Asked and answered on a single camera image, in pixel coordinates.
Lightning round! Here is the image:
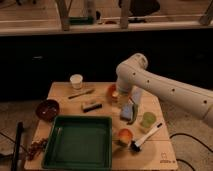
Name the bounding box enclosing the black wooden board eraser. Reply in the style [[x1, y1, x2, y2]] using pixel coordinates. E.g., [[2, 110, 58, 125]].
[[82, 101, 102, 113]]

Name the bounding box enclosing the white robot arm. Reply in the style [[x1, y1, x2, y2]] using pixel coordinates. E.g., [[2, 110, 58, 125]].
[[116, 53, 213, 128]]

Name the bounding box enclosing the yellow banana toy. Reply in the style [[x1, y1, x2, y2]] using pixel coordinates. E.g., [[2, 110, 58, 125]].
[[112, 92, 118, 99]]

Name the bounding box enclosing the light blue cloth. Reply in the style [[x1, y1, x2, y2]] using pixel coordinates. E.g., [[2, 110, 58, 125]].
[[131, 88, 143, 105]]

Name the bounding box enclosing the green plastic cup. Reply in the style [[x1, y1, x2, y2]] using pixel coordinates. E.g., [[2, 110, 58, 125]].
[[141, 112, 156, 129]]

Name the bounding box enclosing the red yellow apple toy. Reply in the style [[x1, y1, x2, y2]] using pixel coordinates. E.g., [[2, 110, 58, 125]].
[[118, 128, 133, 145]]

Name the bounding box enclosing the white paper cup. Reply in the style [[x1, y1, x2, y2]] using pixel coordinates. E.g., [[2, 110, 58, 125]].
[[70, 74, 83, 90]]

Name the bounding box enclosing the green plastic tray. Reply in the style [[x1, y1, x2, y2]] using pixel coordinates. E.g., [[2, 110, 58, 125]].
[[42, 116, 112, 171]]

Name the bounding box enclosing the dark red bowl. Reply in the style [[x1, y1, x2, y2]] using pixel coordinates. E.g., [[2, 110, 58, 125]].
[[35, 99, 60, 122]]

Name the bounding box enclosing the red dried chili bunch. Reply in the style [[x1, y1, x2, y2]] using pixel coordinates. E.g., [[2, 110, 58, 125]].
[[27, 139, 48, 161]]

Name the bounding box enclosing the black pole stand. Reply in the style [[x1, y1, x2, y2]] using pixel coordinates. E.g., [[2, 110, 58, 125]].
[[11, 122, 24, 171]]

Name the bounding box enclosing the wooden handled knife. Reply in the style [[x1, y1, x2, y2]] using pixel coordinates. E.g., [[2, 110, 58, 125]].
[[68, 88, 95, 99]]

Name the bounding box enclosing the black cable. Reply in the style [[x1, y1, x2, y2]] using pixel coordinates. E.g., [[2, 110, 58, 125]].
[[169, 132, 213, 171]]

